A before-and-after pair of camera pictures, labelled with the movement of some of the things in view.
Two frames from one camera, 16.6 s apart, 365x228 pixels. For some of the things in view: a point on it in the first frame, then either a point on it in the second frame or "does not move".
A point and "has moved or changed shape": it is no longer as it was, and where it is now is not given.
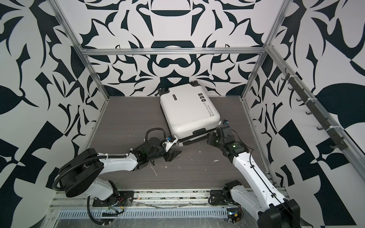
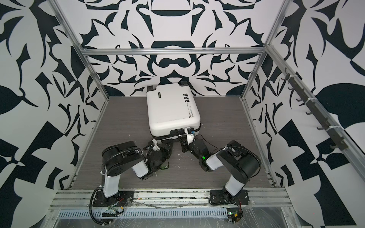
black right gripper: (211, 137) -> (185, 146)
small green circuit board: (234, 214) does not move
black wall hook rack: (338, 141) does not move
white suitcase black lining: (189, 111) has moved or changed shape
